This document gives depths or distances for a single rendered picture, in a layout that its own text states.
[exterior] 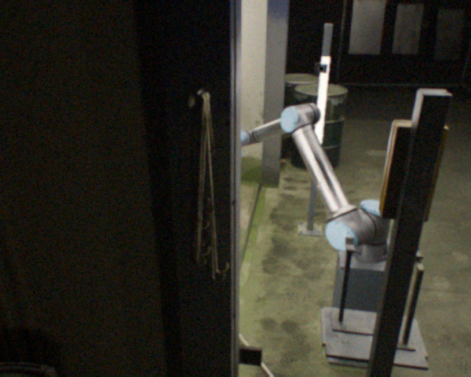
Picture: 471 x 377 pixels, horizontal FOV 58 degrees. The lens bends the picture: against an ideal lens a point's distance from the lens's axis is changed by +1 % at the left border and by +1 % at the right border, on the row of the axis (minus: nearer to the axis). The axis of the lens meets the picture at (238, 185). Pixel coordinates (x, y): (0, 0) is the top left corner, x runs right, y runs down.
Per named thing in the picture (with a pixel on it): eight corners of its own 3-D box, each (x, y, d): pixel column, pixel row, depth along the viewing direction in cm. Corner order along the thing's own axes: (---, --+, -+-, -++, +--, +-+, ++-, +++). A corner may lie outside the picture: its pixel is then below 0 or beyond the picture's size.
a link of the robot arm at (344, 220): (380, 237, 194) (312, 96, 207) (355, 250, 184) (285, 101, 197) (357, 245, 206) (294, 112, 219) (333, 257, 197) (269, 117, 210)
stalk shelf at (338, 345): (325, 357, 135) (326, 353, 134) (323, 309, 155) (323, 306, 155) (428, 371, 131) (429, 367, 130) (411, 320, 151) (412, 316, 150)
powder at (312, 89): (290, 86, 481) (291, 86, 480) (337, 86, 486) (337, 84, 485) (302, 97, 432) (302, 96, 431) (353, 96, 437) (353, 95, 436)
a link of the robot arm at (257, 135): (329, 97, 213) (254, 127, 270) (311, 100, 206) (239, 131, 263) (334, 119, 213) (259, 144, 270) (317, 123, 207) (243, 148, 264)
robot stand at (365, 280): (377, 330, 252) (395, 239, 225) (387, 371, 225) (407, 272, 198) (326, 323, 257) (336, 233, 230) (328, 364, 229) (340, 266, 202)
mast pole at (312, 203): (306, 231, 355) (325, 23, 286) (306, 228, 360) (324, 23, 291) (312, 232, 355) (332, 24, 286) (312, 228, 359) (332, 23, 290)
